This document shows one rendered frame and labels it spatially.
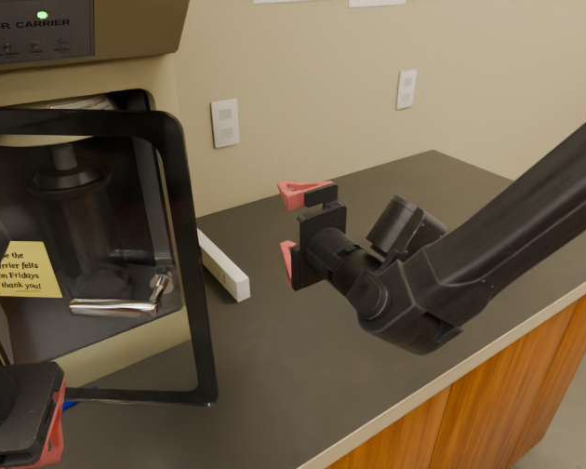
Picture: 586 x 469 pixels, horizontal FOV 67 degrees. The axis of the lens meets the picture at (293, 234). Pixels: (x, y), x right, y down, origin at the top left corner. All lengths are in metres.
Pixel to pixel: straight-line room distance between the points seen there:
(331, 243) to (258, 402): 0.30
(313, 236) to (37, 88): 0.35
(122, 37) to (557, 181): 0.43
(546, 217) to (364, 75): 1.06
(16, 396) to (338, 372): 0.49
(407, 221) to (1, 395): 0.37
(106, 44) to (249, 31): 0.64
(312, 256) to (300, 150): 0.80
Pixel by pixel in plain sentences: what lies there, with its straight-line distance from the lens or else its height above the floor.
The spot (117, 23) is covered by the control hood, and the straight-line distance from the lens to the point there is 0.52.
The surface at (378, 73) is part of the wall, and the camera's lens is 1.42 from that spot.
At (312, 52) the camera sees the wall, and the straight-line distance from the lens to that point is 1.25.
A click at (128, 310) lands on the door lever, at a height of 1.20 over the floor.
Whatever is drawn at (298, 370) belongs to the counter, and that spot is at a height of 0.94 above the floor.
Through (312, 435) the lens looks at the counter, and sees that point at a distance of 0.68.
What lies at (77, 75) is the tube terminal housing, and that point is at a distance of 0.59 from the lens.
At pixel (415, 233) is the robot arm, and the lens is 0.45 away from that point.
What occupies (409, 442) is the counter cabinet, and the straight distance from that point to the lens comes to 0.95.
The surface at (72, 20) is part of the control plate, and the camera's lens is 0.51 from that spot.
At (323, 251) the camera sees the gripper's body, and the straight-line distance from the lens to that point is 0.51.
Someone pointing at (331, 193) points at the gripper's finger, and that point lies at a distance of 0.54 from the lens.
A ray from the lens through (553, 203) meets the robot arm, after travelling 0.37.
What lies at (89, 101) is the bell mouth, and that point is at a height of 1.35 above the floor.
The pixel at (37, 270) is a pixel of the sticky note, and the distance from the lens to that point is 0.56.
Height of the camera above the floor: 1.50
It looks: 32 degrees down
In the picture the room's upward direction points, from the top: straight up
